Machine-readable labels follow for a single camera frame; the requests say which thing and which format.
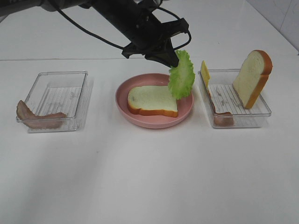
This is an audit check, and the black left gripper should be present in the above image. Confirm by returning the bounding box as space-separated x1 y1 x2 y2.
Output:
122 18 189 67

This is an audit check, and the green lettuce leaf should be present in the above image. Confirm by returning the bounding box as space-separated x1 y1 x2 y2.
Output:
168 50 195 100

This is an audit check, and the bread slice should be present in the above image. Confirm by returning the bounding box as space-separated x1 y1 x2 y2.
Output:
233 50 273 109
127 85 178 117

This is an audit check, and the tray bacon strip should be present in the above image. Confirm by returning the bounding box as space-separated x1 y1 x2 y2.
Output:
207 91 234 127
16 100 67 129

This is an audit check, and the yellow cheese slice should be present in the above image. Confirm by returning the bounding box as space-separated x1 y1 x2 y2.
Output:
200 60 210 88

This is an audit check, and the pink round plate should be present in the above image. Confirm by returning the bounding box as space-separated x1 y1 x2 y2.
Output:
115 73 194 129

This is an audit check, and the clear right plastic tray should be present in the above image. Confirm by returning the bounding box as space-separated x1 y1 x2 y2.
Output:
198 69 271 128

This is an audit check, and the clear plastic tray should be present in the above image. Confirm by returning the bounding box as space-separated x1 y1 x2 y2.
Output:
16 71 93 133
198 69 271 128

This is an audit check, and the upright bread slice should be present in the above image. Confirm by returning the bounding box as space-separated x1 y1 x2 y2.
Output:
233 50 273 109

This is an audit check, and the clear left plastic tray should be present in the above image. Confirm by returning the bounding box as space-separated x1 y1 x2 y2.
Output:
16 71 93 133

